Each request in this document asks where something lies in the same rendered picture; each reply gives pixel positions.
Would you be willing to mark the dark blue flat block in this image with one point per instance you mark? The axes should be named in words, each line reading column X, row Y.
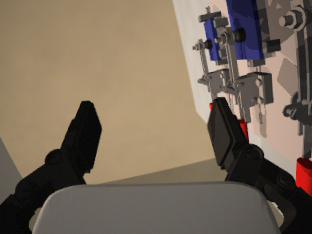
column 252, row 16

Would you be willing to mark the grey fixture plate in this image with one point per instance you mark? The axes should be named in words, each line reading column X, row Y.
column 267, row 121

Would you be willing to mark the blue flat rectangular block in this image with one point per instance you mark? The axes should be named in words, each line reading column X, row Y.
column 212, row 33

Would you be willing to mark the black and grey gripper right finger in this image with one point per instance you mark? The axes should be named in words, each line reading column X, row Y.
column 245, row 163

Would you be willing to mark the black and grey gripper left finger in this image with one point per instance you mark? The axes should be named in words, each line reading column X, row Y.
column 63, row 168

